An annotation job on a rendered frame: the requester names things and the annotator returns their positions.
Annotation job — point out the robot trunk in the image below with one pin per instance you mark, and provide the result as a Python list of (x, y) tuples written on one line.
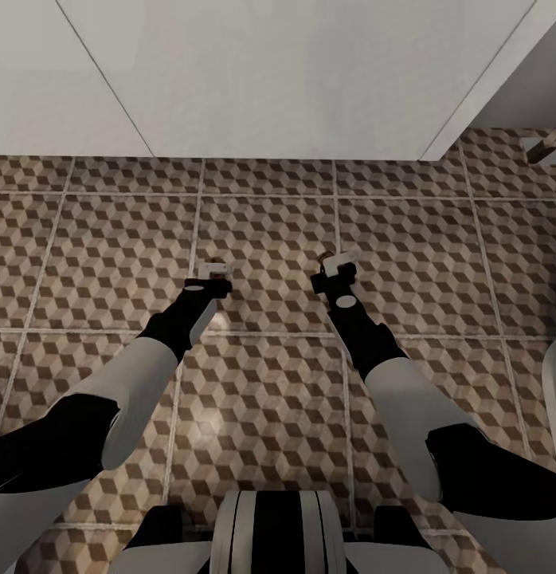
[(278, 532)]

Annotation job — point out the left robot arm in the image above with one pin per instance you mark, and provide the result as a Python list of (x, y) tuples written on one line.
[(97, 424)]

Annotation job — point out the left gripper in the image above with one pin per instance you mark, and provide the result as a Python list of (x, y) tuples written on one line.
[(220, 287)]

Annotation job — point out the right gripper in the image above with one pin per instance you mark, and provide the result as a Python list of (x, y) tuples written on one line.
[(321, 283)]

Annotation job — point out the mousetrap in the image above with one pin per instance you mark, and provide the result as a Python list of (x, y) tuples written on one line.
[(326, 254), (215, 260)]

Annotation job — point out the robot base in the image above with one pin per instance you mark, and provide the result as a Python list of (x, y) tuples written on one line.
[(158, 548)]

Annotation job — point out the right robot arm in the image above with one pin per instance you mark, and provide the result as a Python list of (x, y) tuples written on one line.
[(507, 503)]

